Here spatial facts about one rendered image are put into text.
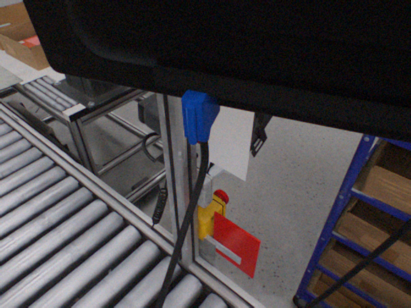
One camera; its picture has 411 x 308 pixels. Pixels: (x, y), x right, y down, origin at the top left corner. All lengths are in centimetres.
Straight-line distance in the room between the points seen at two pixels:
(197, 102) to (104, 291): 58
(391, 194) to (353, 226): 18
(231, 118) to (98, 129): 203
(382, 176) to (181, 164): 57
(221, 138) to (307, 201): 147
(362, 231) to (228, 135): 70
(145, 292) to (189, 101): 55
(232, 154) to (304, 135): 190
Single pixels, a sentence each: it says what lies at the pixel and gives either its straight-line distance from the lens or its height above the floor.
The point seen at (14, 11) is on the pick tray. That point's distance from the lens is 214.
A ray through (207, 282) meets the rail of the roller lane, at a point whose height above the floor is 74.
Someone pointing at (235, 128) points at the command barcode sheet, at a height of 113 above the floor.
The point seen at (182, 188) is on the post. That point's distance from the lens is 53.
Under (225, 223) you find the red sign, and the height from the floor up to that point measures 90.
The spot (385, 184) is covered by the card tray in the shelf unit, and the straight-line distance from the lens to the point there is 92.
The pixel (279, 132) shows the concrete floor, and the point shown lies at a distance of 233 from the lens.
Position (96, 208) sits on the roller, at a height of 75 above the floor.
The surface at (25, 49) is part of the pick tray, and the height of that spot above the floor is 83.
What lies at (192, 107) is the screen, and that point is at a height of 127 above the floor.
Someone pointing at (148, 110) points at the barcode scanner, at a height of 108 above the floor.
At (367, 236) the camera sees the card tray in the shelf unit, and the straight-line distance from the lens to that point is 107.
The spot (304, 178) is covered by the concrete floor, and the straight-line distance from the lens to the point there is 202.
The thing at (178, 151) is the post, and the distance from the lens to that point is 47.
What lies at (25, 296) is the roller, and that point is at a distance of 80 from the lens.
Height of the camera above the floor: 139
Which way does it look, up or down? 42 degrees down
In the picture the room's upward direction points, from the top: straight up
